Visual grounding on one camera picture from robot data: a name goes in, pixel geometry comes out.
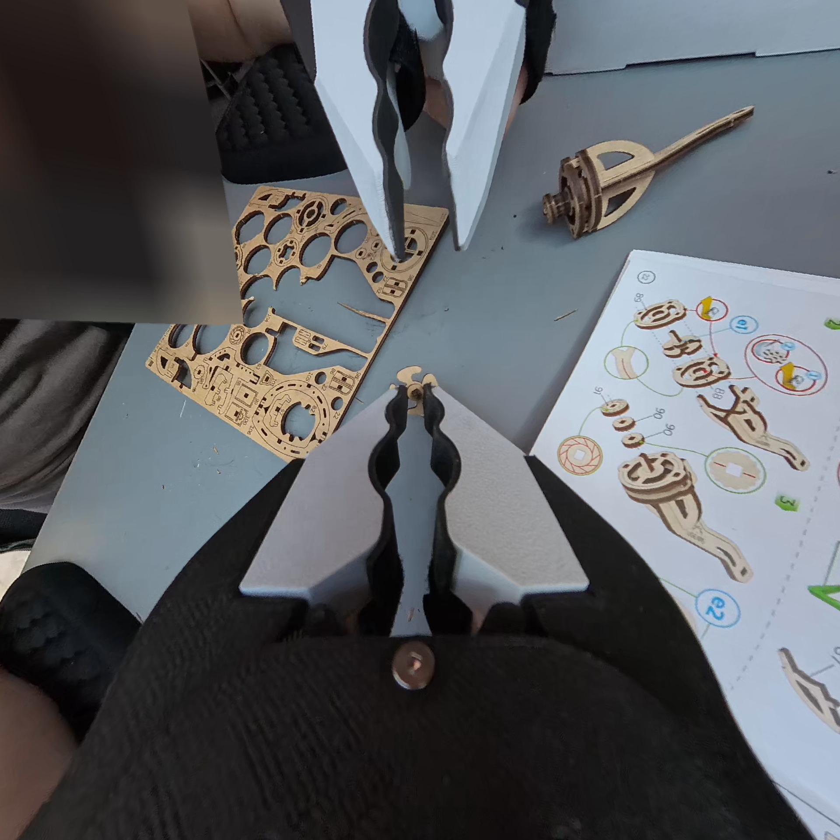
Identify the person's grey clothing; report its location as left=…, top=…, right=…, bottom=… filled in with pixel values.
left=0, top=320, right=135, bottom=546

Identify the person's right forearm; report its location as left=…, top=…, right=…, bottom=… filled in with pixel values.
left=0, top=669, right=80, bottom=840

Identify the wooden model subassembly with handle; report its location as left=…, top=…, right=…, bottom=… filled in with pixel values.
left=542, top=105, right=756, bottom=240

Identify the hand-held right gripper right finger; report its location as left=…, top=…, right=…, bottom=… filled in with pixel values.
left=423, top=385, right=589, bottom=636

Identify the white instruction booklet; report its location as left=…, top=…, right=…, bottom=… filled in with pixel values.
left=528, top=249, right=840, bottom=840

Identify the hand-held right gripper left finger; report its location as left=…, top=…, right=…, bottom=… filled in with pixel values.
left=239, top=386, right=411, bottom=637

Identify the person's left forearm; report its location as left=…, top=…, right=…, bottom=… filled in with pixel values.
left=187, top=0, right=293, bottom=67

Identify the laser-cut wooden parts sheet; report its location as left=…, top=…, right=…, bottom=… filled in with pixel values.
left=146, top=185, right=451, bottom=463

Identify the small wooden model part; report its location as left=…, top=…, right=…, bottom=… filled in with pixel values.
left=395, top=366, right=438, bottom=417

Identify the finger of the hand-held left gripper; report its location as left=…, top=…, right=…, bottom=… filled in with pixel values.
left=308, top=0, right=413, bottom=260
left=420, top=0, right=529, bottom=252

